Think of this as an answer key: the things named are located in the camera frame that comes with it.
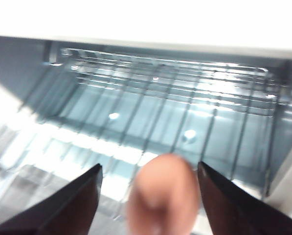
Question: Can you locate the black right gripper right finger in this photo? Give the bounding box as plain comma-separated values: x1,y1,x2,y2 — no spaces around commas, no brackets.
197,161,292,235

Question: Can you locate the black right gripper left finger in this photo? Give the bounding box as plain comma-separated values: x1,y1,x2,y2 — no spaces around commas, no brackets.
0,163,104,235

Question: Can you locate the glass oven door with handle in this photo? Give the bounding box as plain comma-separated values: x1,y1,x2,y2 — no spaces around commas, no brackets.
0,122,136,235

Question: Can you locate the brown egg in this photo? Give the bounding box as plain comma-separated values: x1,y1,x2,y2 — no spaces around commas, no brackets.
126,153,200,235

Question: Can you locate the cream Toshiba toaster oven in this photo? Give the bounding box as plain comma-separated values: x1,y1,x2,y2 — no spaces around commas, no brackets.
0,31,292,221

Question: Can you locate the metal wire oven rack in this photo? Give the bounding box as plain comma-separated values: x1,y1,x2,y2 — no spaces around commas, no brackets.
38,47,280,196

